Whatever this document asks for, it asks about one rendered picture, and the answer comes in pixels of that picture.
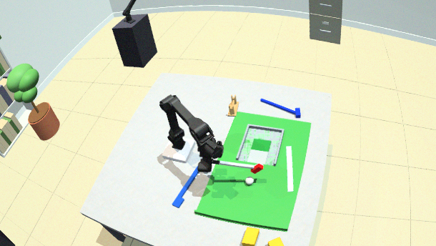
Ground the white golf ball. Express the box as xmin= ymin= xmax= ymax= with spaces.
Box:
xmin=245 ymin=177 xmax=254 ymax=185

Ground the white flat bar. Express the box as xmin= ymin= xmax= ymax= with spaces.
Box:
xmin=286 ymin=146 xmax=294 ymax=192

